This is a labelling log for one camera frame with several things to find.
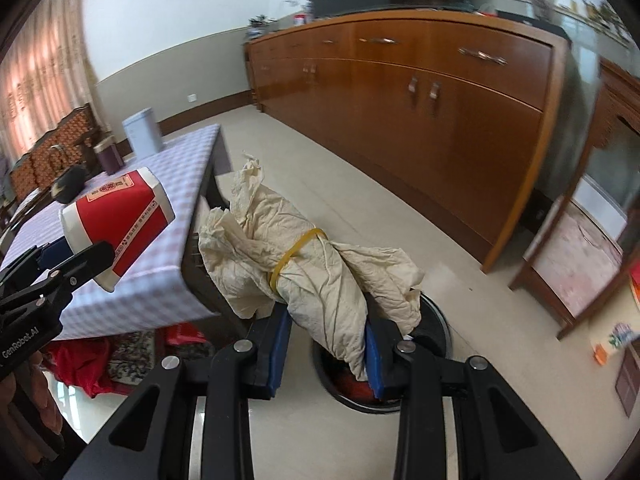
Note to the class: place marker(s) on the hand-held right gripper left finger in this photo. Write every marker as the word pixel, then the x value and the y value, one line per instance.
pixel 280 355

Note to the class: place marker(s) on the black iron kettle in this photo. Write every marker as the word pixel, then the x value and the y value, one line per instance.
pixel 67 185

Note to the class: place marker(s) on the pink curtain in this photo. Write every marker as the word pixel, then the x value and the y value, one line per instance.
pixel 40 70

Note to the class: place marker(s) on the person's left hand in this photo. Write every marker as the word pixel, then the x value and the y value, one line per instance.
pixel 47 405

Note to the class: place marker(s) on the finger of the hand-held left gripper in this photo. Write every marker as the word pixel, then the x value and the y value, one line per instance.
pixel 52 252
pixel 80 267

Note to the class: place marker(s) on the orange red bag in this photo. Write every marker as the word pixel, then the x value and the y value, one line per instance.
pixel 185 334

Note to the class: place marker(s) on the red and white box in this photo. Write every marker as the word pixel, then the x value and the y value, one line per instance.
pixel 120 220

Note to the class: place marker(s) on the carved wooden stand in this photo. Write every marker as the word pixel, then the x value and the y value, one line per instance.
pixel 615 100

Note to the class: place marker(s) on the small potted plant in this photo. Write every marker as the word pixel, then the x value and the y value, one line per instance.
pixel 261 27

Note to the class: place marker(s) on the beige cloth bundle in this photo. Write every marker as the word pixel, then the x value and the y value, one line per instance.
pixel 310 270

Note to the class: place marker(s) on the large potted plant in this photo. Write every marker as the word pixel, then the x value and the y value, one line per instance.
pixel 602 15

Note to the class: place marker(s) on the table with checked cloth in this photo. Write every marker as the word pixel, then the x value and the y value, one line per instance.
pixel 165 170

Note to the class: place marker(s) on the glass vase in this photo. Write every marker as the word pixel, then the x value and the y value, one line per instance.
pixel 542 4

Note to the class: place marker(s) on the white canister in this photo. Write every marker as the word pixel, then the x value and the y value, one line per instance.
pixel 142 132

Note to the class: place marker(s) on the white board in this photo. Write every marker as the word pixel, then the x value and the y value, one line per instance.
pixel 597 197

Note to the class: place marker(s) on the maroon canister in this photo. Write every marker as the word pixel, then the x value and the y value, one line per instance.
pixel 107 157

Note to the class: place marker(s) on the wooden bench sofa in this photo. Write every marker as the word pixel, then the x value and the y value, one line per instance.
pixel 55 140

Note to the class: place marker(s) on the wooden sideboard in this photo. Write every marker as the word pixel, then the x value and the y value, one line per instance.
pixel 425 110

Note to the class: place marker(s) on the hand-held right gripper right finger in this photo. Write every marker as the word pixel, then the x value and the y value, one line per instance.
pixel 376 367

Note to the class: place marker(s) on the red plastic bag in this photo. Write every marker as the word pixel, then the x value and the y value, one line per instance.
pixel 350 385

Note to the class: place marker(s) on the black plastic bucket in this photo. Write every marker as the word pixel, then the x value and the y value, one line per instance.
pixel 435 325

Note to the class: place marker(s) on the floral waste bin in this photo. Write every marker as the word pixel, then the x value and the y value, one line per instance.
pixel 617 330

